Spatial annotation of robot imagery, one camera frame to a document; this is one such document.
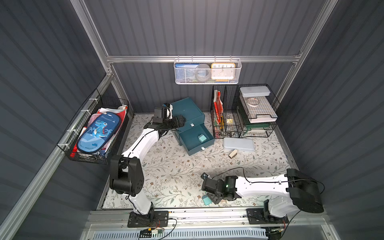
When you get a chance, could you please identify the teal plug three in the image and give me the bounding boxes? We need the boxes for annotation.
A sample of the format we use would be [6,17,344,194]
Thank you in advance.
[202,195,212,206]

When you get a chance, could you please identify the teal drawer cabinet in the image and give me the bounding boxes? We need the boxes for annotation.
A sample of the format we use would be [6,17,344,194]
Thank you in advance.
[171,98,205,146]

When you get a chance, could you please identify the teal drawer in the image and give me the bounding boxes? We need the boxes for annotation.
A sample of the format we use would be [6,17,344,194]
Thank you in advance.
[179,124,215,156]

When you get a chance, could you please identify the teal plug one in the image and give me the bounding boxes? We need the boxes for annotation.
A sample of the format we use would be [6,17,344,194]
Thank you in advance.
[198,134,207,143]

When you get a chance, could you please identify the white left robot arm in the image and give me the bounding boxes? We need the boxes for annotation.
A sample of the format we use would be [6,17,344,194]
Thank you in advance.
[110,115,186,217]

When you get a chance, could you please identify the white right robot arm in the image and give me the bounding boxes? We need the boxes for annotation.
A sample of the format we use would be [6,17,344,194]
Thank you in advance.
[201,169,324,218]

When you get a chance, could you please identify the small beige eraser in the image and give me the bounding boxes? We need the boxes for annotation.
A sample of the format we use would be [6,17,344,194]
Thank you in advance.
[229,150,238,159]

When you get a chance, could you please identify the red book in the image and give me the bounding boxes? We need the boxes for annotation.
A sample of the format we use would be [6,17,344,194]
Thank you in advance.
[213,90,223,125]

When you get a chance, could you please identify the grey pencil box on table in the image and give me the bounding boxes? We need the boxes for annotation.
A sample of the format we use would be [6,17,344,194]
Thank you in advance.
[223,138,255,152]

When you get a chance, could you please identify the grey tape roll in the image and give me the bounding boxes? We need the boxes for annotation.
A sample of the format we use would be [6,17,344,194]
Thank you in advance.
[195,64,211,82]

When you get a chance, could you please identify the yellow alarm clock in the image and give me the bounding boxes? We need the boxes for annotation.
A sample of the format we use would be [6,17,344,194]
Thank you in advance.
[211,63,236,81]

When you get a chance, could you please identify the blue dinosaur pencil case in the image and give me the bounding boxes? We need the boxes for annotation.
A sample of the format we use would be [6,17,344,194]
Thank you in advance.
[76,112,121,155]

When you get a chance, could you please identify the clear tape roll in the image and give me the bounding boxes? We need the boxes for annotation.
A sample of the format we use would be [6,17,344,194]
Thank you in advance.
[247,98,260,108]

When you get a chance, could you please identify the white checkered notebook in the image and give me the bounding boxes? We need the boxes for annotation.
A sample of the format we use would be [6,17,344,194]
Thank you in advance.
[240,95,278,124]

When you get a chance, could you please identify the grey pencil box on rack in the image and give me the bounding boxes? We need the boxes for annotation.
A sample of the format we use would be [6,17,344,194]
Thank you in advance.
[240,86,271,98]

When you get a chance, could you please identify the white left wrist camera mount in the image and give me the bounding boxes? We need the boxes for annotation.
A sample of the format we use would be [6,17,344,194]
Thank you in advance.
[162,103,173,120]

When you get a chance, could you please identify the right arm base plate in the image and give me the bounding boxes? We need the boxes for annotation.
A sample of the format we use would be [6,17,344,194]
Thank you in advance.
[246,208,289,225]

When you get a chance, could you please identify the white hanging wire basket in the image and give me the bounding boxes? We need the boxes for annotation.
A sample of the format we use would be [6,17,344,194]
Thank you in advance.
[174,57,243,85]

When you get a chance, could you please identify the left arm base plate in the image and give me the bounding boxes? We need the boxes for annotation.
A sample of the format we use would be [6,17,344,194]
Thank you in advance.
[127,211,169,228]

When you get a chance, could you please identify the black wire desk organizer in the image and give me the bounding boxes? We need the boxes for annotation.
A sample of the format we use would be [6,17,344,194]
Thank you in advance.
[211,84,280,139]

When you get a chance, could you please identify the black side wire basket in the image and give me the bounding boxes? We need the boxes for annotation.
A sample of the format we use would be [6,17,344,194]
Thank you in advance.
[58,91,130,165]

